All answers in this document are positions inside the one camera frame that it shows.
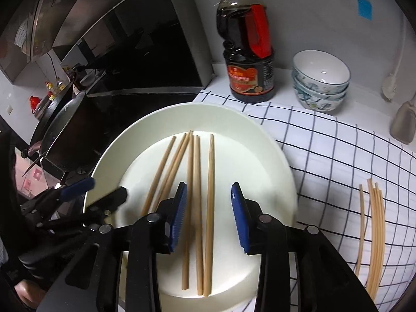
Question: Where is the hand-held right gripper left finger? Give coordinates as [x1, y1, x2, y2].
[39, 182, 189, 312]

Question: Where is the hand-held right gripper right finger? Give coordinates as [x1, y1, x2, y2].
[231, 182, 379, 312]

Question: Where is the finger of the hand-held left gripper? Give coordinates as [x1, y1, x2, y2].
[49, 177, 96, 203]
[85, 187, 128, 218]

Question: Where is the light wooden chopstick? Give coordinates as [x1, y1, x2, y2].
[193, 135, 204, 296]
[181, 131, 194, 290]
[203, 133, 216, 297]
[153, 133, 190, 209]
[140, 135, 177, 217]

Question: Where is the white round plate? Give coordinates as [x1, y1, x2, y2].
[83, 102, 299, 308]

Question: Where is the pile of wooden chopsticks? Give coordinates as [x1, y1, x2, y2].
[354, 178, 387, 301]

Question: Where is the person's left hand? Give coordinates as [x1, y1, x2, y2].
[14, 279, 46, 312]

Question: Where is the gas stove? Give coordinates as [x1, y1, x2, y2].
[39, 156, 96, 189]

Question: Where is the pink printed box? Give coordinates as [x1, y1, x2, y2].
[19, 158, 46, 192]

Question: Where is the dark cooking pot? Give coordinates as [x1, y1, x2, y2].
[41, 89, 111, 173]

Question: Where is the white black checkered cloth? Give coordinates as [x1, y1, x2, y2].
[192, 89, 416, 312]

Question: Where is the dark soy sauce bottle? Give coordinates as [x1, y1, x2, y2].
[216, 0, 277, 104]

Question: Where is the white floral bowl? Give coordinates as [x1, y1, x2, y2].
[293, 86, 346, 113]
[292, 50, 352, 87]
[292, 76, 350, 97]

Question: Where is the black range hood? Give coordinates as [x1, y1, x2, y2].
[0, 0, 213, 105]

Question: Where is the metal spatula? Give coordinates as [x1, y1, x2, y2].
[390, 94, 416, 145]

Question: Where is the blue wall sticker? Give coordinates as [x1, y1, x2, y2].
[357, 0, 374, 17]

